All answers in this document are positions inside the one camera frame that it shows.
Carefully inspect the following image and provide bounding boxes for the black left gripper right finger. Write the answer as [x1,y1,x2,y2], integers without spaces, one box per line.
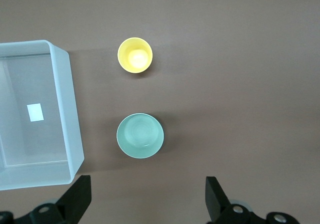
[205,176,301,224]

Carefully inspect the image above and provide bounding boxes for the mint green bowl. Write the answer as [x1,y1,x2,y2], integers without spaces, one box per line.
[116,112,165,159]

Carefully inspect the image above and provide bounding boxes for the white rectangular label sticker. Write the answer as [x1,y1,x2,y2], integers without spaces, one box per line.
[26,103,45,122]

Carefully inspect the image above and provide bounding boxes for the yellow plastic cup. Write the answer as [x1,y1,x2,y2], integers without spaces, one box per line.
[117,37,154,74]

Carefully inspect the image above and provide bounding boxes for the translucent white plastic bin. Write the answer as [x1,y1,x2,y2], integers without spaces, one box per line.
[0,39,85,191]

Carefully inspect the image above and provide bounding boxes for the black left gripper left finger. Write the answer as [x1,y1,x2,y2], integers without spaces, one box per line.
[0,175,92,224]

